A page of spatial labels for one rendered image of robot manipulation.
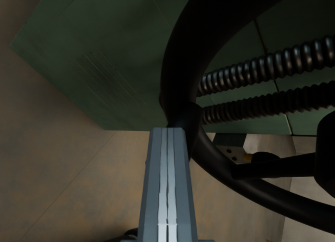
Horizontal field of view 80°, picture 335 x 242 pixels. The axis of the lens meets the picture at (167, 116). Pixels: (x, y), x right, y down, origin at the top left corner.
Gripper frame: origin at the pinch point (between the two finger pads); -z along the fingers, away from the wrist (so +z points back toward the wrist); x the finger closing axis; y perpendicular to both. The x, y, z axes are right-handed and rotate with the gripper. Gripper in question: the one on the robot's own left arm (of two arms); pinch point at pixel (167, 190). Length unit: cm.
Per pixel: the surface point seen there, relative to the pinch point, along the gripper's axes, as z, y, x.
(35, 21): -46, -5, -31
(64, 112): -55, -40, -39
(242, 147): -24.9, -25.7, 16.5
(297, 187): -167, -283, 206
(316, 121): -21.2, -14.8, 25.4
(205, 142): -8.9, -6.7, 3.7
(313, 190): -157, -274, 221
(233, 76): -12.3, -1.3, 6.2
